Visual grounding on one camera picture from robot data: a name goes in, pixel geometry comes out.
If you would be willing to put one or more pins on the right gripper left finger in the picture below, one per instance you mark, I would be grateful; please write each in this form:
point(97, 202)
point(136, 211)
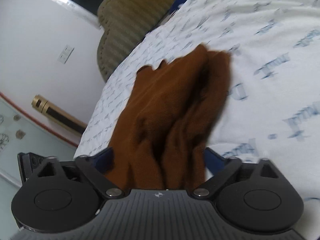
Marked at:
point(94, 169)

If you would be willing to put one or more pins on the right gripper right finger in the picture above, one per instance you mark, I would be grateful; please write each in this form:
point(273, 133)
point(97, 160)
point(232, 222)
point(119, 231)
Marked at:
point(222, 170)

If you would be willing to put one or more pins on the brown knit sweater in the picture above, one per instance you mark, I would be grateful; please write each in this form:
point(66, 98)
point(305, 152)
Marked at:
point(160, 136)

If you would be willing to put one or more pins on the gold tower air conditioner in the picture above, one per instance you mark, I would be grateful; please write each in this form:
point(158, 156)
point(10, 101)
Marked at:
point(58, 115)

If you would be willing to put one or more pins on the frosted glass wardrobe door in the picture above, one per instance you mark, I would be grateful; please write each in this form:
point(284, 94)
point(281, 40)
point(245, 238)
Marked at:
point(19, 134)

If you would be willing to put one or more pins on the white script-print bed sheet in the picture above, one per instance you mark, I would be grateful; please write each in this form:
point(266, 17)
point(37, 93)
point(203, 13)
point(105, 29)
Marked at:
point(272, 106)

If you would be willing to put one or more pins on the olive striped headboard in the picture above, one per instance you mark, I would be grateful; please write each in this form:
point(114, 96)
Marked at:
point(125, 24)

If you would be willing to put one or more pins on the blue garment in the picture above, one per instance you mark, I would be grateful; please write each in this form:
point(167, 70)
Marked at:
point(175, 6)

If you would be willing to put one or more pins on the white wall socket panel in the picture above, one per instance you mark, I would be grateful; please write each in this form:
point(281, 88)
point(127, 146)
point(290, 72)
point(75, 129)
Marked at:
point(65, 54)

